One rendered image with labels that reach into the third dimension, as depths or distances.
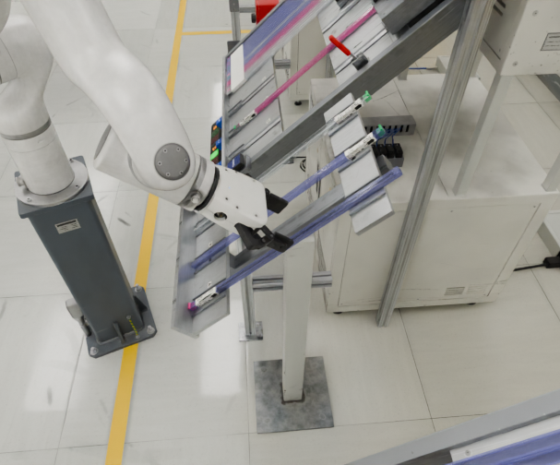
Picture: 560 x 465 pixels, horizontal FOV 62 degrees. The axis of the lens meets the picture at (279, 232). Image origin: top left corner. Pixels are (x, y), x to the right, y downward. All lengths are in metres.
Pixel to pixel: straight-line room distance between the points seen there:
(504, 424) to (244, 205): 0.44
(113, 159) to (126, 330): 1.22
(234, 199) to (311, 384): 1.07
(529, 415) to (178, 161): 0.49
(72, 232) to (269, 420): 0.85
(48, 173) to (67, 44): 0.68
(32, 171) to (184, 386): 0.86
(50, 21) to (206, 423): 1.29
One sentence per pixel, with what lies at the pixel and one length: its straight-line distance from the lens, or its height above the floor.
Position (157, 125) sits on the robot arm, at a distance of 0.60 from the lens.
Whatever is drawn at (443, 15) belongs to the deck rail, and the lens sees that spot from 1.09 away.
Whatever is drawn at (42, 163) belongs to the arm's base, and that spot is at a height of 0.81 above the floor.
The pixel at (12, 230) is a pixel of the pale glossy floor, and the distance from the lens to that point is 2.42.
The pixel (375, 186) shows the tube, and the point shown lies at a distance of 0.76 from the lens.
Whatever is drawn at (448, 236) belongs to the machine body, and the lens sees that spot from 1.55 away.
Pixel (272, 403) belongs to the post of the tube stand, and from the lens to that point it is 1.65.
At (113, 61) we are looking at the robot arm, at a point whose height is 1.26.
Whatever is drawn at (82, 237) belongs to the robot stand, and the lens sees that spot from 1.44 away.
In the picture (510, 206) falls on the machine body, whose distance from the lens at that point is 1.54.
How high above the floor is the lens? 1.54
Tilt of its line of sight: 48 degrees down
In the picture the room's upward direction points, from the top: straight up
